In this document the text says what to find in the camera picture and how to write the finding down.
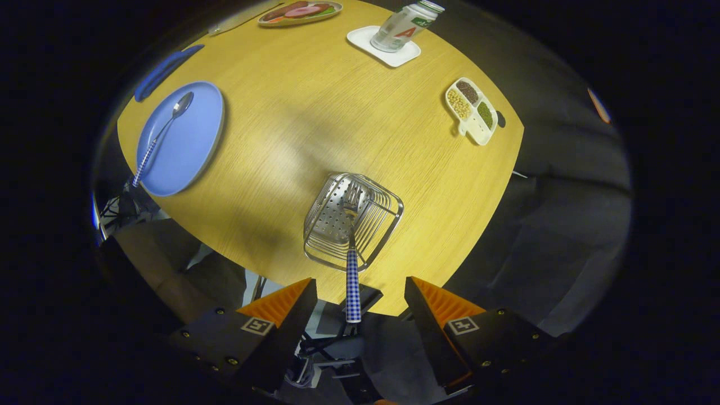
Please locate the white drink bottle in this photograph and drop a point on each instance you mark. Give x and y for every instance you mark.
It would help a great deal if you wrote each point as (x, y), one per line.
(402, 28)

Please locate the white-edged flat device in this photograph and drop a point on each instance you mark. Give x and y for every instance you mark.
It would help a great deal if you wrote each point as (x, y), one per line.
(95, 219)

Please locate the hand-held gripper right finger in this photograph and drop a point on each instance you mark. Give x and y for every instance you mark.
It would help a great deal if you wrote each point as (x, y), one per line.
(436, 337)

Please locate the pink ham slice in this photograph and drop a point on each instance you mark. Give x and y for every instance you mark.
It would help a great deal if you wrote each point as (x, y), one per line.
(304, 11)

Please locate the white toaster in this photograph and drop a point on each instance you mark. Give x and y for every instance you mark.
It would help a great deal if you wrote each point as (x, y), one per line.
(236, 21)

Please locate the green lettuce leaf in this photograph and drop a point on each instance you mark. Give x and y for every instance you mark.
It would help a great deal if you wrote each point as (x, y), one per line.
(329, 9)

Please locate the white oval food dish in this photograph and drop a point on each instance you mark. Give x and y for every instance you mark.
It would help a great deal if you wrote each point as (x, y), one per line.
(270, 21)

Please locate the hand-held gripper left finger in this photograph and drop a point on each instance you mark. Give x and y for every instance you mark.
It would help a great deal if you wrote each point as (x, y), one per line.
(284, 337)

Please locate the white square coaster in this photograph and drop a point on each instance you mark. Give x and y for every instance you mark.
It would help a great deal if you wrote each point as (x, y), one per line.
(405, 56)

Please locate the brown meat piece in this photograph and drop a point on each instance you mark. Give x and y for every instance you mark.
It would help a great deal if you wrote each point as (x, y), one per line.
(275, 12)

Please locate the black star-shaped stand base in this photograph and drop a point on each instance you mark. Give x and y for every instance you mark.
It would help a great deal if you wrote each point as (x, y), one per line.
(320, 349)

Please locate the blue folded towel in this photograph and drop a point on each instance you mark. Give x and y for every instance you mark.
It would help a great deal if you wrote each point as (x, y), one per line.
(157, 76)

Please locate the blue round plate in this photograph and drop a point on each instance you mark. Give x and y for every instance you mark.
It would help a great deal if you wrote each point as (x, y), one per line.
(191, 140)

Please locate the white divided bean dish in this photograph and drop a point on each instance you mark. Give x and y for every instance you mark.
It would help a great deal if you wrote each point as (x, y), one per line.
(478, 132)

